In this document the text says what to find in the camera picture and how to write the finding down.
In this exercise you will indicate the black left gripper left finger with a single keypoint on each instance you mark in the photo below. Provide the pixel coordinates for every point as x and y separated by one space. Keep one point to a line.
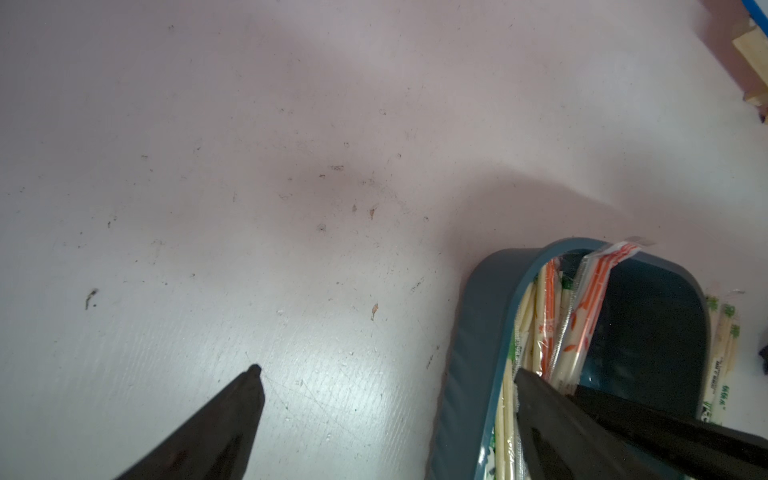
215 442

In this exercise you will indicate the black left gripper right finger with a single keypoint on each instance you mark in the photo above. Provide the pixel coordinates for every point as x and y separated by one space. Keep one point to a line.
560 441

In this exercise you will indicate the green panda chopsticks pair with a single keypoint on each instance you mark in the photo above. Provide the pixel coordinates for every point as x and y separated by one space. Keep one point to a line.
720 331

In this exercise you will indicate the teal plastic storage box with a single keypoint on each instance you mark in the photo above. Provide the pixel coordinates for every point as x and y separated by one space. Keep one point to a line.
651 345

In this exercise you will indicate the red striped wrapped chopsticks pair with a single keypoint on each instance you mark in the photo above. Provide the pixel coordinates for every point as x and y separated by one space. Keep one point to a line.
577 329

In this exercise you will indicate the wooden whiteboard stand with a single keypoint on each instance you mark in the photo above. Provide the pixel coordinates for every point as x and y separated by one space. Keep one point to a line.
750 42

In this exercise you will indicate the small white whiteboard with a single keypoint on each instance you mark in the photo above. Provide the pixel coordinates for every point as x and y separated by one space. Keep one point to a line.
757 10

